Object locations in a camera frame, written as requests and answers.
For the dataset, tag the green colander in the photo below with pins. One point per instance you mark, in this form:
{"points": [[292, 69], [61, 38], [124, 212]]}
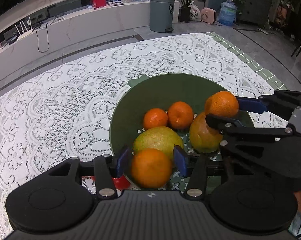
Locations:
{"points": [[165, 92]]}

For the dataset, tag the long-leaved potted plant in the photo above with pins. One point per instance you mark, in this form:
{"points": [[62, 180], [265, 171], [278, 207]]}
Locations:
{"points": [[185, 13]]}

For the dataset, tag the red box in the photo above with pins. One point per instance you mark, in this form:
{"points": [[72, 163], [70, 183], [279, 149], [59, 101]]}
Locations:
{"points": [[99, 2]]}

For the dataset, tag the red-green mango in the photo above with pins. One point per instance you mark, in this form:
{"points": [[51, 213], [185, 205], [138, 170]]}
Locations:
{"points": [[203, 137]]}

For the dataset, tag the white router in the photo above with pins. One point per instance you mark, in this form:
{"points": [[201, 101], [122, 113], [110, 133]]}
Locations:
{"points": [[25, 36]]}

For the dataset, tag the blue water jug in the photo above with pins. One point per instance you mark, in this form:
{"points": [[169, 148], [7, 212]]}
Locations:
{"points": [[227, 13]]}

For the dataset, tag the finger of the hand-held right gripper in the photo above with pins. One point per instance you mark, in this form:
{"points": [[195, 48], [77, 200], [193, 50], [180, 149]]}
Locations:
{"points": [[250, 104], [225, 123]]}

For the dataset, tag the white plastic bag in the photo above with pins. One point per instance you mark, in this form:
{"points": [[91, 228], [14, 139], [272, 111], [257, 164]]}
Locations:
{"points": [[195, 13]]}

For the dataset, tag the large orange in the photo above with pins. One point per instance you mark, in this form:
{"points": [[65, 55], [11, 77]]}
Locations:
{"points": [[221, 103]]}

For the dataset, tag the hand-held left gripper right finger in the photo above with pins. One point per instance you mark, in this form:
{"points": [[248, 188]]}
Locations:
{"points": [[180, 160]]}

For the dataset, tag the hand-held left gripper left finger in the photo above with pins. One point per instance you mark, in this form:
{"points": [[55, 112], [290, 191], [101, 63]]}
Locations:
{"points": [[123, 161]]}

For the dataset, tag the green checkered tablecloth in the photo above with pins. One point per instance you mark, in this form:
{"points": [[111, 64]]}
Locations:
{"points": [[240, 52]]}

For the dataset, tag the yellow-green pomelo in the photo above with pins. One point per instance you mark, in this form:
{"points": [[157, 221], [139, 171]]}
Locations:
{"points": [[158, 137]]}

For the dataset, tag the white television console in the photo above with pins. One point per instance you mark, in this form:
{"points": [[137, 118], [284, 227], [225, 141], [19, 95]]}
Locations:
{"points": [[90, 27]]}

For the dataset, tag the white lace tablecloth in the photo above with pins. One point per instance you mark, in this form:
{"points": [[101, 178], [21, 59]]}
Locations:
{"points": [[53, 105]]}

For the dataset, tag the pink heater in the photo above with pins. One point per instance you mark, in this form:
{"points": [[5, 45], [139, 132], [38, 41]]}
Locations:
{"points": [[208, 16]]}

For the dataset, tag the grey trash can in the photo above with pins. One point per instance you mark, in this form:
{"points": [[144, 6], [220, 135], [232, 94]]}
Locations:
{"points": [[161, 15]]}

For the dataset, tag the dark cabinet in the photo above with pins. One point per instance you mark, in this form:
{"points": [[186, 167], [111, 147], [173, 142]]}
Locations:
{"points": [[256, 7]]}

